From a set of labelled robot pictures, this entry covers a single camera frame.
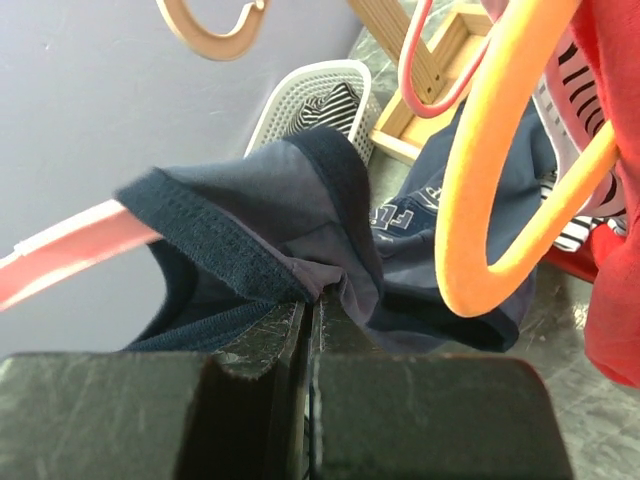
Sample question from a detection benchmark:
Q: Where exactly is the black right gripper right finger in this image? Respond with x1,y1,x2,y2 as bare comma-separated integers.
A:
310,295,573,479

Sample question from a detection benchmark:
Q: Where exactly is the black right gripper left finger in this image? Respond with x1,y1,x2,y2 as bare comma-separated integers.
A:
1,304,306,479

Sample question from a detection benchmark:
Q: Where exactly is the navy blue printed top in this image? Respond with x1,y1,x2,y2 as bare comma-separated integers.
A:
115,124,535,353

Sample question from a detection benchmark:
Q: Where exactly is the white perforated plastic basket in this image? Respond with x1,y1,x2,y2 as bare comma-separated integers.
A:
245,60,381,163

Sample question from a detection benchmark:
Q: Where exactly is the wooden clothes rack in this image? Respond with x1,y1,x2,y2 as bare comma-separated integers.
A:
349,0,491,165

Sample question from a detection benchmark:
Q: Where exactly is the pink wire hanger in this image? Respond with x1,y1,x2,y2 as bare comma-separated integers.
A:
397,1,493,118

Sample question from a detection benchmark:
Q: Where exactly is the pink plastic hanger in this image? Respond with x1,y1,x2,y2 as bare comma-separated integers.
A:
1,199,161,311

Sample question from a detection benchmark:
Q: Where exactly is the orange hanger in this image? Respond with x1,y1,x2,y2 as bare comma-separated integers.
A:
435,0,618,318

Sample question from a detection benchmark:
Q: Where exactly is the black white striped tank top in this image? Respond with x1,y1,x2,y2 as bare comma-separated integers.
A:
286,82,360,136

